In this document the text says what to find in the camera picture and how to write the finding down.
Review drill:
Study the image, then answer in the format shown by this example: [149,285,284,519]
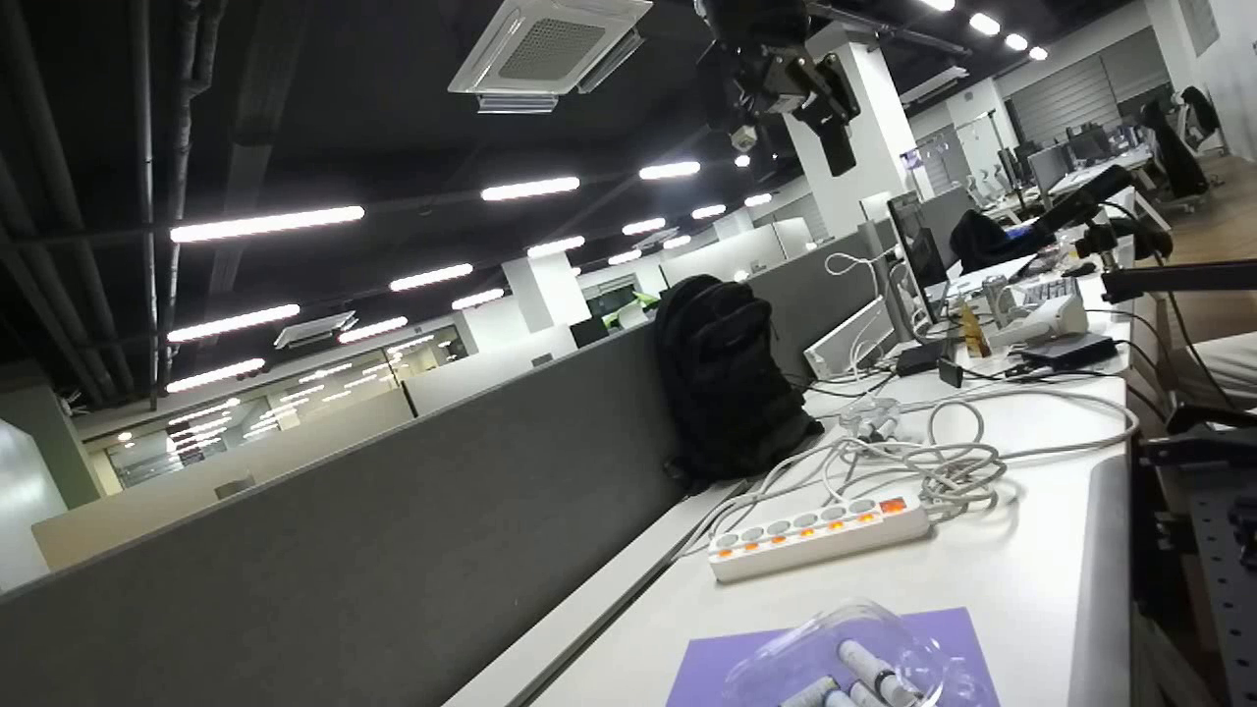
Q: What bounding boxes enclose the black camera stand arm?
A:
[1033,161,1257,306]

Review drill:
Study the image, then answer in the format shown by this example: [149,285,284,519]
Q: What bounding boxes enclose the purple mat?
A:
[664,603,1004,707]

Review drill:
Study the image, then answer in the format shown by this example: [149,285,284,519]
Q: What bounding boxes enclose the black flat tablet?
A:
[1017,330,1118,374]

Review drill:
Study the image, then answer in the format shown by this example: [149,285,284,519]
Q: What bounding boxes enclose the short grey partition panel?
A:
[744,224,894,392]

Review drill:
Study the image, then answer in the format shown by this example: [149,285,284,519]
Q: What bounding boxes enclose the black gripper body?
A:
[703,0,856,124]

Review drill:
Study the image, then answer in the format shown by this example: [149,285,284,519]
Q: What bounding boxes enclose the thin white cable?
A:
[671,398,1025,560]

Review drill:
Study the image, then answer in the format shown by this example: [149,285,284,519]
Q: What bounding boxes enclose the white cylindrical device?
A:
[979,271,1093,353]

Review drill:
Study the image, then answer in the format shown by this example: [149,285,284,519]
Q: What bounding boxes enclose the white power strip orange switches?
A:
[707,489,939,590]

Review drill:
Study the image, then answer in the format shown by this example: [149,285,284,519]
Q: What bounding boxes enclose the clear plastic marker box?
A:
[724,598,982,707]

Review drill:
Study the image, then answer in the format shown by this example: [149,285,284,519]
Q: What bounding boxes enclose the ceiling air conditioner cassette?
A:
[445,0,657,120]

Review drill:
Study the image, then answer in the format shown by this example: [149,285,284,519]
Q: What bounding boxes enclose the grey desk partition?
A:
[0,320,699,707]

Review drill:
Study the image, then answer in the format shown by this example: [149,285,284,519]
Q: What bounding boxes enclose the black perforated mounting board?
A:
[1132,428,1257,707]

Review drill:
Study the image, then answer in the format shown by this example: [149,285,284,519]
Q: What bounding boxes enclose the computer monitor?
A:
[885,184,982,375]

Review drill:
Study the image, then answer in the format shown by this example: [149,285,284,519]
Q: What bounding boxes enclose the thick white power cord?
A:
[920,382,1142,519]

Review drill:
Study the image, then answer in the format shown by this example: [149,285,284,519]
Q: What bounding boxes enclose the grey white marker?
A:
[836,636,927,707]

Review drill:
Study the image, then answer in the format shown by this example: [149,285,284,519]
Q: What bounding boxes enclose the black backpack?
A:
[648,271,827,483]

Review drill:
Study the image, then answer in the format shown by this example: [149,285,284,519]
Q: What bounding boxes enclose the ceiling tube light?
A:
[161,353,270,402]
[386,260,480,298]
[161,298,306,348]
[474,171,586,207]
[635,157,707,184]
[165,201,368,252]

